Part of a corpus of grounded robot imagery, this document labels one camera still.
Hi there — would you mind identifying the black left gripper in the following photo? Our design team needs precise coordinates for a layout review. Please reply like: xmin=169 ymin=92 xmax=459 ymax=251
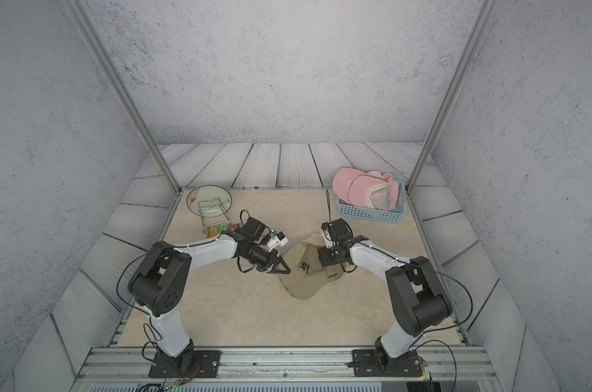
xmin=244 ymin=243 xmax=293 ymax=274

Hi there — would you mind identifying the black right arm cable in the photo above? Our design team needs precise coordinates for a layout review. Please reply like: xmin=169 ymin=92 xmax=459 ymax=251
xmin=413 ymin=264 xmax=474 ymax=334

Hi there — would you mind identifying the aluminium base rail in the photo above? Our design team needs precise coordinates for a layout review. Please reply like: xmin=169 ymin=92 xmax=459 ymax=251
xmin=72 ymin=345 xmax=502 ymax=391

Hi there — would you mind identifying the right aluminium frame post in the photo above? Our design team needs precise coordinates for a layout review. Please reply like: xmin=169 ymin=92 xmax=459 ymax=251
xmin=405 ymin=0 xmax=498 ymax=194

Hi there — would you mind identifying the aluminium frame post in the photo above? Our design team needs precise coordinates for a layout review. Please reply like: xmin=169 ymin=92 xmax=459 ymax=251
xmin=62 ymin=0 xmax=183 ymax=195
xmin=405 ymin=0 xmax=498 ymax=194

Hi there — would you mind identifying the left aluminium frame post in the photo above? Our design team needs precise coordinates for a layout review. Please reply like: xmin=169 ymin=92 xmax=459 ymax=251
xmin=62 ymin=0 xmax=183 ymax=195

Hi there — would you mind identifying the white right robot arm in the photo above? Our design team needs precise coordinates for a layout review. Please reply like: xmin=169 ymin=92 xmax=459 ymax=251
xmin=318 ymin=219 xmax=453 ymax=377

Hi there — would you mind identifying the pale green ceramic plate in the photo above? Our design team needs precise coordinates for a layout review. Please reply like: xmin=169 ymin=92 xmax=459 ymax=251
xmin=186 ymin=185 xmax=232 ymax=217

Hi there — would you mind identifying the pink baseball cap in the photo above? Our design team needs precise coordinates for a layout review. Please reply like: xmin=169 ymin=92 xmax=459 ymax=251
xmin=332 ymin=168 xmax=366 ymax=207
xmin=348 ymin=173 xmax=400 ymax=212

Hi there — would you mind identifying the light blue plastic basket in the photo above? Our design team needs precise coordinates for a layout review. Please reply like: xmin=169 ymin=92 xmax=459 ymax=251
xmin=336 ymin=180 xmax=408 ymax=224

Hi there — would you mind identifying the metal wire plate rack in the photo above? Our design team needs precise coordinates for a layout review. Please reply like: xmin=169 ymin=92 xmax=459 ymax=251
xmin=198 ymin=197 xmax=232 ymax=234

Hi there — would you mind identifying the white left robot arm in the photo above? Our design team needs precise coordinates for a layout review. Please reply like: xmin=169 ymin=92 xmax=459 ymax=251
xmin=128 ymin=217 xmax=290 ymax=379

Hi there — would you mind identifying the green snack bag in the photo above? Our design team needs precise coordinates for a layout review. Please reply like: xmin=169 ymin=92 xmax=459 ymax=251
xmin=206 ymin=223 xmax=240 ymax=238

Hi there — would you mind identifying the beige baseball cap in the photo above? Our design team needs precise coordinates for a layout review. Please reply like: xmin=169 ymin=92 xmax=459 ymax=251
xmin=280 ymin=235 xmax=343 ymax=300

